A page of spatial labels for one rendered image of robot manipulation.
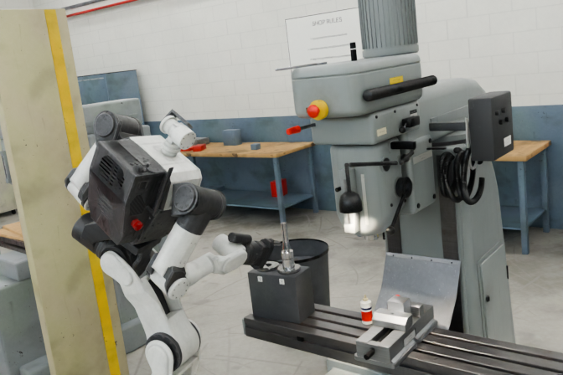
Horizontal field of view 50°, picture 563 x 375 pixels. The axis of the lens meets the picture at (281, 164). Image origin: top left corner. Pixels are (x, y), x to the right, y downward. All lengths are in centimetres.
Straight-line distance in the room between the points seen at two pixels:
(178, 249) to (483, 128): 105
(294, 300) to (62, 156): 150
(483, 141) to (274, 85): 575
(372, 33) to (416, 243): 86
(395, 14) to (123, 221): 113
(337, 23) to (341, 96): 527
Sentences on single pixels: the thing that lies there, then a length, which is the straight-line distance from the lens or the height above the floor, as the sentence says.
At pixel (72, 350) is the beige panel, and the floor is 57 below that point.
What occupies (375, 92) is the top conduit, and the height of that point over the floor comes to 180.
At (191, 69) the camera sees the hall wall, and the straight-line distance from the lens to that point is 864.
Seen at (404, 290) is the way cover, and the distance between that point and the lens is 250.
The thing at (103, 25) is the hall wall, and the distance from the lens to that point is 1010.
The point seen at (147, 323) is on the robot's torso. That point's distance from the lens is 218.
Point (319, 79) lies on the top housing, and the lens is 183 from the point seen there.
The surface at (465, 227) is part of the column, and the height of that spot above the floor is 122.
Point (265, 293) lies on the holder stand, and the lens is 239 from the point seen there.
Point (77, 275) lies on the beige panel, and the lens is 335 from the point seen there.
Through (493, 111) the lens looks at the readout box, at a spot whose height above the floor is 168.
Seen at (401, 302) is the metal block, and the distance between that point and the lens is 213.
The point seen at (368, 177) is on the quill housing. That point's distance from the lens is 195.
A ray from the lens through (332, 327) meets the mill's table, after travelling 231.
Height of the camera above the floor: 193
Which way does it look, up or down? 10 degrees down
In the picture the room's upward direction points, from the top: 7 degrees counter-clockwise
